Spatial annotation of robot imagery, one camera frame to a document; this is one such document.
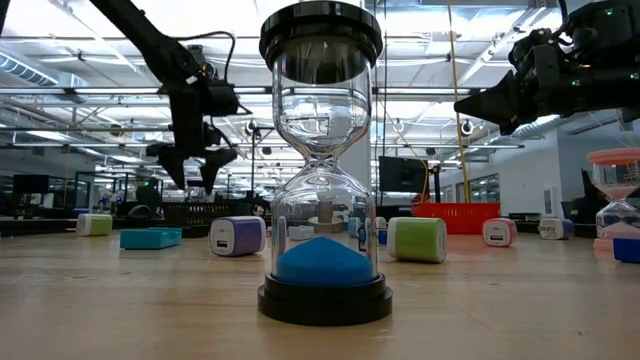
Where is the white mini digital meter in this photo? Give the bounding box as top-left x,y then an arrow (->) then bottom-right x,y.
288,225 -> 316,242

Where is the pink USB wall charger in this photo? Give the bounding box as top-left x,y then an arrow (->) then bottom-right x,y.
481,217 -> 519,249

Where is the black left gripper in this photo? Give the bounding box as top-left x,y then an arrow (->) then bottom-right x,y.
146,82 -> 239,196

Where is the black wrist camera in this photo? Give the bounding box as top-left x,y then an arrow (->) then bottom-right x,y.
508,27 -> 564,64
202,79 -> 240,117

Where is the red plastic basket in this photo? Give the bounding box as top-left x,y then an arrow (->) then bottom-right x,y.
411,202 -> 503,236

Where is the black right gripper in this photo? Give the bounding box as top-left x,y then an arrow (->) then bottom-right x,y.
453,58 -> 580,136

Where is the purple USB wall charger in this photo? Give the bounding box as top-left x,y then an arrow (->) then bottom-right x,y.
538,217 -> 576,241
209,215 -> 267,258

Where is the black plastic basket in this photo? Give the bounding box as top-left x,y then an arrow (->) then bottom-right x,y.
159,200 -> 255,227

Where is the black hourglass blue sand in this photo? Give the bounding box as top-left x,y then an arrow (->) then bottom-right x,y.
257,0 -> 394,328

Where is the green USB wall charger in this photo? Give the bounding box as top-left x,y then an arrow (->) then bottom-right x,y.
76,213 -> 114,238
387,216 -> 448,265

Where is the black aluminium table frame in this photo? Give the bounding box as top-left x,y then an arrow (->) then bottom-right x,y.
0,214 -> 614,240

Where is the yellow hanging cable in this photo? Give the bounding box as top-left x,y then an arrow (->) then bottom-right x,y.
446,0 -> 472,204

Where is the black hanging cable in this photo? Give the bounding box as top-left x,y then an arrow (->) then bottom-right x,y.
380,0 -> 389,151

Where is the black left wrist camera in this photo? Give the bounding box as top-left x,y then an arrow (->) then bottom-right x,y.
202,79 -> 240,117

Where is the teal mini digital meter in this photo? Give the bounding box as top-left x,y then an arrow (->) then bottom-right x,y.
119,227 -> 183,251

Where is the black hourglass brown sand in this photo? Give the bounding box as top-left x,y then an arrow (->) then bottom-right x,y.
185,178 -> 209,203

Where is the pink hourglass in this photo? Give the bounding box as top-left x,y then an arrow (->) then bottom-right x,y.
586,147 -> 640,252

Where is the black office chair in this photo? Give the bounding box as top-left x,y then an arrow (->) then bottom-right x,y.
134,177 -> 162,217
560,168 -> 609,226

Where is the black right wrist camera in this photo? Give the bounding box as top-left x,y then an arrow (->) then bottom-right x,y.
508,27 -> 564,64

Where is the black computer monitor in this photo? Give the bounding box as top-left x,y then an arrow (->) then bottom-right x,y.
378,155 -> 430,194
12,173 -> 51,196

